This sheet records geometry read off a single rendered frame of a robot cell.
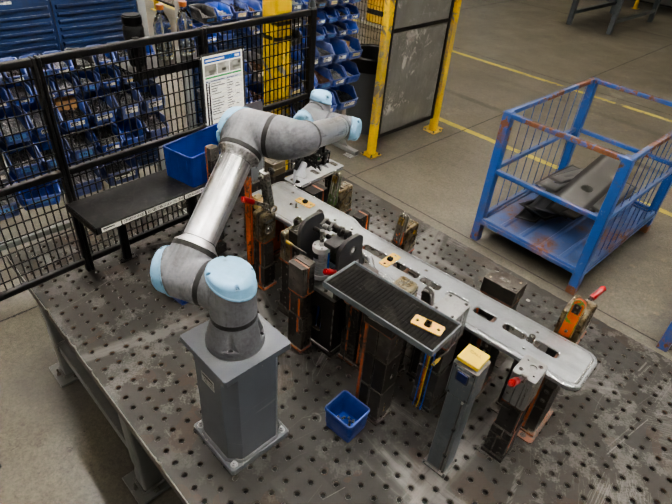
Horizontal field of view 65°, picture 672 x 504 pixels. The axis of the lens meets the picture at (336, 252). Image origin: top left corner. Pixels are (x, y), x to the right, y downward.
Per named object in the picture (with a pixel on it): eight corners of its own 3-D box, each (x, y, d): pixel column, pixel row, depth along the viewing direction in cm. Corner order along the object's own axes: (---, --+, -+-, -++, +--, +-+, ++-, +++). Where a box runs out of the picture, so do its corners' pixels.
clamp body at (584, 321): (567, 379, 186) (606, 302, 164) (550, 403, 177) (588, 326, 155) (539, 362, 191) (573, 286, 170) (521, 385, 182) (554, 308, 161)
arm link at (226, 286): (242, 334, 124) (240, 290, 116) (193, 317, 128) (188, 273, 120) (266, 303, 134) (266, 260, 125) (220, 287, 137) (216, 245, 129)
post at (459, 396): (457, 461, 157) (493, 361, 131) (443, 479, 152) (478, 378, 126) (435, 445, 161) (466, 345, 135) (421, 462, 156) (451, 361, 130)
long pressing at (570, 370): (604, 354, 156) (606, 350, 156) (574, 398, 142) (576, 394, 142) (282, 180, 227) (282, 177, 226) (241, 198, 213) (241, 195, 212)
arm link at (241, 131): (189, 300, 121) (278, 104, 136) (135, 282, 125) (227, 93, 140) (209, 313, 132) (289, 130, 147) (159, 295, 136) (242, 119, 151)
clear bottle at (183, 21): (198, 54, 216) (194, 1, 204) (185, 57, 212) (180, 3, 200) (189, 51, 219) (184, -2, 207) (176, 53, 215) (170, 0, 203)
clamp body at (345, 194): (353, 252, 237) (360, 184, 217) (335, 263, 230) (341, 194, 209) (338, 244, 242) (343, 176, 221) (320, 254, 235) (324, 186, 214)
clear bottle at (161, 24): (177, 59, 209) (171, 5, 197) (163, 62, 205) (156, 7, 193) (168, 55, 213) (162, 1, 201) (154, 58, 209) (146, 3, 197)
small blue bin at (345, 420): (368, 427, 165) (371, 409, 159) (347, 447, 158) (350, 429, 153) (342, 406, 170) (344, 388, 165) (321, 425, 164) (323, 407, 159)
